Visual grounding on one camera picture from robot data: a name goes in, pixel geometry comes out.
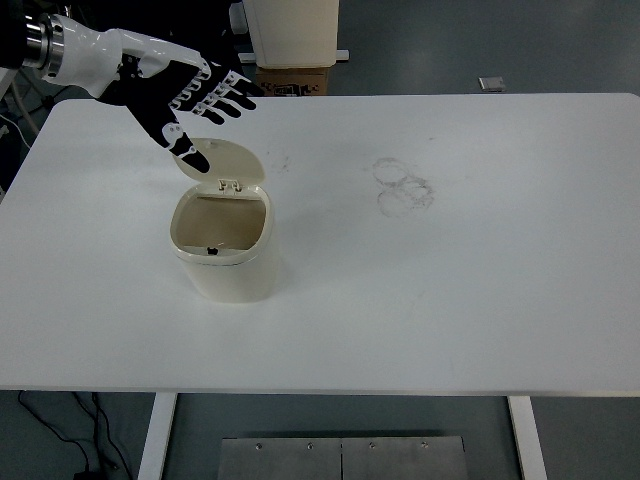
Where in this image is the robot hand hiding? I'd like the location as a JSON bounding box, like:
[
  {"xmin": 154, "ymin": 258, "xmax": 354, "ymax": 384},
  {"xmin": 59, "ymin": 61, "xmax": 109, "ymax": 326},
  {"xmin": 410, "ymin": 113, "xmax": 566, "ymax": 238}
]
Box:
[{"xmin": 42, "ymin": 13, "xmax": 265, "ymax": 180}]

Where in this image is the cream trash bin with lid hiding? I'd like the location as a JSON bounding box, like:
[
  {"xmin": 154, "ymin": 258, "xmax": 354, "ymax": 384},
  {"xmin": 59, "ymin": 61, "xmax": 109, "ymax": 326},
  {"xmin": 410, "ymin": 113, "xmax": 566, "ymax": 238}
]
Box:
[{"xmin": 168, "ymin": 137, "xmax": 284, "ymax": 305}]

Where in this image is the large white bin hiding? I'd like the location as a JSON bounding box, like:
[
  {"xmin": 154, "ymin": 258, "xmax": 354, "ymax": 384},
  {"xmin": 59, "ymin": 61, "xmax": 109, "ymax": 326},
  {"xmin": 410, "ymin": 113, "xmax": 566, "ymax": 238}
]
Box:
[{"xmin": 243, "ymin": 0, "xmax": 341, "ymax": 69}]

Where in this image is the brown cardboard box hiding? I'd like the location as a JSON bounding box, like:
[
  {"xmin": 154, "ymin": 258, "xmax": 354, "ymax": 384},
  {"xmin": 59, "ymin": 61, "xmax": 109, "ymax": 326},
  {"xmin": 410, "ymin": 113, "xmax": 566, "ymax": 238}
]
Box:
[{"xmin": 254, "ymin": 64, "xmax": 331, "ymax": 97}]

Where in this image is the white table foot bar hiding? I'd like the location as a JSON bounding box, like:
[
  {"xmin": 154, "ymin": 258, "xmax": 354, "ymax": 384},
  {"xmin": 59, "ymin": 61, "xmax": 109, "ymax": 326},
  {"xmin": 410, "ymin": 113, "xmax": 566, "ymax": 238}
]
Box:
[{"xmin": 237, "ymin": 48, "xmax": 351, "ymax": 65}]

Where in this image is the white table leg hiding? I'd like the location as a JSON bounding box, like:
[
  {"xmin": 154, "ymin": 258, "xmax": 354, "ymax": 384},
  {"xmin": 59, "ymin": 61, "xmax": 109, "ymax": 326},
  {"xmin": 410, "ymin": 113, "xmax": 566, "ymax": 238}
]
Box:
[
  {"xmin": 506, "ymin": 396, "xmax": 549, "ymax": 480},
  {"xmin": 136, "ymin": 393, "xmax": 178, "ymax": 480}
]

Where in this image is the grey metal plate with screws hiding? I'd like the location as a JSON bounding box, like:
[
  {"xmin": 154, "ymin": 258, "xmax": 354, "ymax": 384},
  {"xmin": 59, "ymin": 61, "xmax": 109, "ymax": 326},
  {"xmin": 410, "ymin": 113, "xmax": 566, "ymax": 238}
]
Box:
[
  {"xmin": 340, "ymin": 436, "xmax": 467, "ymax": 480},
  {"xmin": 218, "ymin": 437, "xmax": 343, "ymax": 480}
]

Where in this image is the black floor cable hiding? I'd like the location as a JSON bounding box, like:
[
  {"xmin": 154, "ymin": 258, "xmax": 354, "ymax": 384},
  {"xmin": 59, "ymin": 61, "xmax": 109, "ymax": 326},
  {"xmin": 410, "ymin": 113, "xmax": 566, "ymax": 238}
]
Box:
[{"xmin": 17, "ymin": 389, "xmax": 132, "ymax": 480}]

